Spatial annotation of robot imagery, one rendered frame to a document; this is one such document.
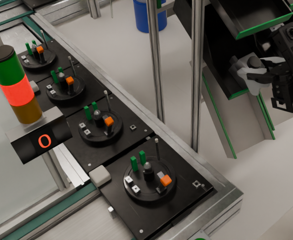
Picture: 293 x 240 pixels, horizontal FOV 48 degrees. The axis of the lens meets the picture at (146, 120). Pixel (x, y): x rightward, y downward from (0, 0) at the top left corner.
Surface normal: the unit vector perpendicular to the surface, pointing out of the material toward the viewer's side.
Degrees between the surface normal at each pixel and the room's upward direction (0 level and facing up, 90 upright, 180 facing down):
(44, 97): 0
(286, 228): 0
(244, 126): 45
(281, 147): 0
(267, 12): 25
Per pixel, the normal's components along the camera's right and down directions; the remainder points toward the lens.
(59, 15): 0.59, 0.54
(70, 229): -0.09, -0.69
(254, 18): 0.11, -0.37
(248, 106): 0.25, -0.05
